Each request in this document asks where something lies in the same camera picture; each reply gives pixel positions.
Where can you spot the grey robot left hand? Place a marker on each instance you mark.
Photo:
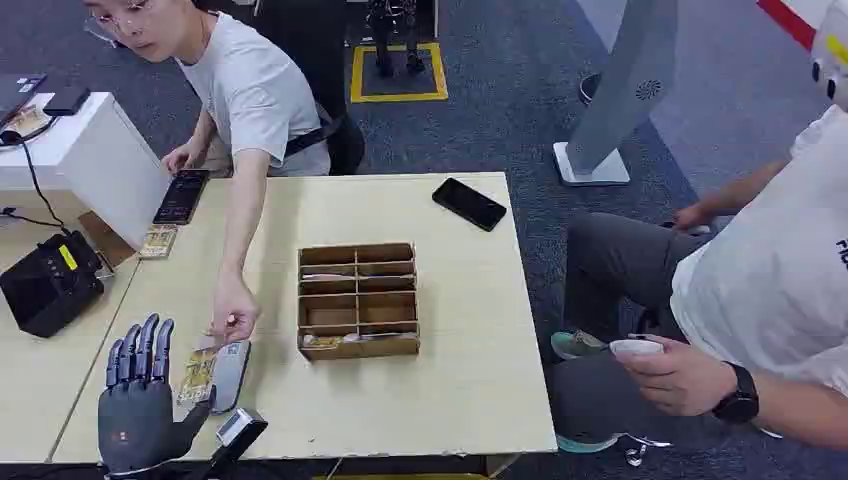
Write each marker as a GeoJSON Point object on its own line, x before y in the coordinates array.
{"type": "Point", "coordinates": [136, 417]}

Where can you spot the yellow printed card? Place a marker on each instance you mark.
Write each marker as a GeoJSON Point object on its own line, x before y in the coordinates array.
{"type": "Point", "coordinates": [197, 378]}

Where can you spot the wooden card box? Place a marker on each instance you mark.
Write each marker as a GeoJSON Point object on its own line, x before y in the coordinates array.
{"type": "Point", "coordinates": [358, 348]}

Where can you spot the white VR controller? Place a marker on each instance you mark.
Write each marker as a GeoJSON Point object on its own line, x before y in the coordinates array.
{"type": "Point", "coordinates": [636, 346]}

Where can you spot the grey card holder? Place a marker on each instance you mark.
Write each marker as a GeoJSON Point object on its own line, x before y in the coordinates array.
{"type": "Point", "coordinates": [232, 378]}

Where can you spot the black device with yellow label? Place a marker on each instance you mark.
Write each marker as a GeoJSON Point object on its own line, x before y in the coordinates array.
{"type": "Point", "coordinates": [46, 285]}

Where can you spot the printed card stack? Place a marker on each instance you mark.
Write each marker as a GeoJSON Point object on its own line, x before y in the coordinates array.
{"type": "Point", "coordinates": [26, 120]}
{"type": "Point", "coordinates": [158, 241]}

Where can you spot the yellow card in box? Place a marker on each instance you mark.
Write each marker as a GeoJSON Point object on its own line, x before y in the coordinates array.
{"type": "Point", "coordinates": [321, 342]}

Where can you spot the black smartphone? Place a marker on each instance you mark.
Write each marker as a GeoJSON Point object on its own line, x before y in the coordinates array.
{"type": "Point", "coordinates": [469, 204]}
{"type": "Point", "coordinates": [180, 197]}

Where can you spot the pale card in box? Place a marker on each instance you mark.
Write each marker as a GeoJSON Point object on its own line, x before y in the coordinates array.
{"type": "Point", "coordinates": [328, 277]}

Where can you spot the white cabinet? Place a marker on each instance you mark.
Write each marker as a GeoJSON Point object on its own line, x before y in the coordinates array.
{"type": "Point", "coordinates": [99, 166]}

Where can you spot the small black power bank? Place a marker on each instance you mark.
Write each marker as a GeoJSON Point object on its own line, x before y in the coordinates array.
{"type": "Point", "coordinates": [66, 101]}

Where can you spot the person in grey shirt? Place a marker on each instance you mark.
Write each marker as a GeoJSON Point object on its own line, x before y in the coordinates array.
{"type": "Point", "coordinates": [252, 93]}

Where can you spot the dark laptop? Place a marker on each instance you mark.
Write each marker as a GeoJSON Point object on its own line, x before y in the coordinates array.
{"type": "Point", "coordinates": [14, 93]}

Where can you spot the black office chair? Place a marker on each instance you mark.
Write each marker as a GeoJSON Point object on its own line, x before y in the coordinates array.
{"type": "Point", "coordinates": [311, 53]}

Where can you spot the yellow floor tape square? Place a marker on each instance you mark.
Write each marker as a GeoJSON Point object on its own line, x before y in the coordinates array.
{"type": "Point", "coordinates": [397, 97]}

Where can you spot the teal shoe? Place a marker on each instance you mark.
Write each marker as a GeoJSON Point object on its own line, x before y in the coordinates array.
{"type": "Point", "coordinates": [576, 344]}
{"type": "Point", "coordinates": [583, 444]}

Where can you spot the black robot legs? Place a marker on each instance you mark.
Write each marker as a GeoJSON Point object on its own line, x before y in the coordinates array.
{"type": "Point", "coordinates": [384, 40]}

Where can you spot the silver chair base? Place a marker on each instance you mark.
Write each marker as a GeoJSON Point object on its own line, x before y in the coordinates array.
{"type": "Point", "coordinates": [637, 456]}

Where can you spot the black shoe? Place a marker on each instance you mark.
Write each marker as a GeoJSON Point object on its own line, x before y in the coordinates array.
{"type": "Point", "coordinates": [588, 87]}

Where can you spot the grey stand with white base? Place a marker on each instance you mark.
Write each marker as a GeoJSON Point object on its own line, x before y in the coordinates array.
{"type": "Point", "coordinates": [623, 86]}

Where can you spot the black wristwatch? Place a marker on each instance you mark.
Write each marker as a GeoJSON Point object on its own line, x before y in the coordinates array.
{"type": "Point", "coordinates": [738, 401]}

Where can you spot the person in white shirt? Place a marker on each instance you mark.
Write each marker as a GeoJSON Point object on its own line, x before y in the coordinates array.
{"type": "Point", "coordinates": [762, 285]}

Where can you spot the red and white board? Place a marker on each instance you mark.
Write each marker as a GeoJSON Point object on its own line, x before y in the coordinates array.
{"type": "Point", "coordinates": [785, 18]}

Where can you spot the white VR headset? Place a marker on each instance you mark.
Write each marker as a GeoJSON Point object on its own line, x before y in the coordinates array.
{"type": "Point", "coordinates": [831, 66]}

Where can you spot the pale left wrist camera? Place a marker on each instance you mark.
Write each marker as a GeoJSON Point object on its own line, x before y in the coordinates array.
{"type": "Point", "coordinates": [235, 427]}

